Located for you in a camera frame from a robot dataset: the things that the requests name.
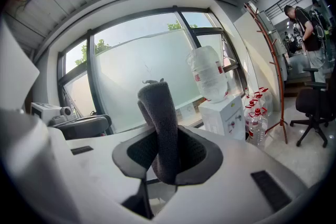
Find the plastic-wrapped clear water jug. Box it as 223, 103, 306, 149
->
185, 46, 228, 104

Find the white panel board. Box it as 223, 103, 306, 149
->
233, 11, 282, 113

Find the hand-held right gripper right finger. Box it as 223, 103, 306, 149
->
154, 125, 308, 224

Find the black office chair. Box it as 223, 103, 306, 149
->
53, 114, 112, 141
289, 67, 336, 149

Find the black-framed frosted window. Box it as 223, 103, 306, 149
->
56, 7, 249, 137

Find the grey cloth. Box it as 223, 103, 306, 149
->
136, 81, 182, 186

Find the white water dispenser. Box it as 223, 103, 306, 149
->
198, 94, 246, 141

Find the white box device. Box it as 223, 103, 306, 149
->
30, 102, 77, 127

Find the red-brown coat rack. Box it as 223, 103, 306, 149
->
244, 2, 289, 145

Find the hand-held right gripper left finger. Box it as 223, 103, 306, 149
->
48, 125, 159, 224

